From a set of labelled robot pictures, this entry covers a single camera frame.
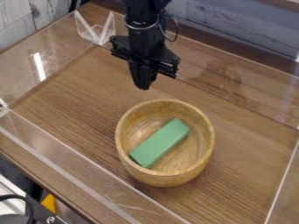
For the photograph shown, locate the black cable at bottom left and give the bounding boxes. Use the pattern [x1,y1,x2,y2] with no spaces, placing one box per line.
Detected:
[0,194,36,224]

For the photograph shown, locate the clear acrylic tray walls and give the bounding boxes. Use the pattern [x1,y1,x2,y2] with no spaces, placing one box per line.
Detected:
[0,16,299,224]

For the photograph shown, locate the brown wooden bowl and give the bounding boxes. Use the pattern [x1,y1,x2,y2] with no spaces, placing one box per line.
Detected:
[114,99,214,187]

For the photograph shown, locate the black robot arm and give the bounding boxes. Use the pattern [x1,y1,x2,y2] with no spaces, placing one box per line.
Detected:
[109,0,180,90]

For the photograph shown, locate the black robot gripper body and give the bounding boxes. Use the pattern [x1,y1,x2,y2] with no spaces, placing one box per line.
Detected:
[109,25,180,78]

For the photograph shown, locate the green rectangular block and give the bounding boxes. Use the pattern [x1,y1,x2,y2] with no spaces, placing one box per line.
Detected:
[129,118,190,168]

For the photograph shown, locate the yellow sticker on black equipment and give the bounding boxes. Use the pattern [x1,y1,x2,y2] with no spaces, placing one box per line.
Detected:
[41,194,57,213]

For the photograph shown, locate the clear acrylic corner bracket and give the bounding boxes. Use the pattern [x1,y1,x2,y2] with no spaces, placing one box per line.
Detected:
[73,11,116,46]

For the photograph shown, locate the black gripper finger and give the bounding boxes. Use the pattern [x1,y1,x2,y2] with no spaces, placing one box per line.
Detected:
[144,66,157,90]
[128,62,145,89]

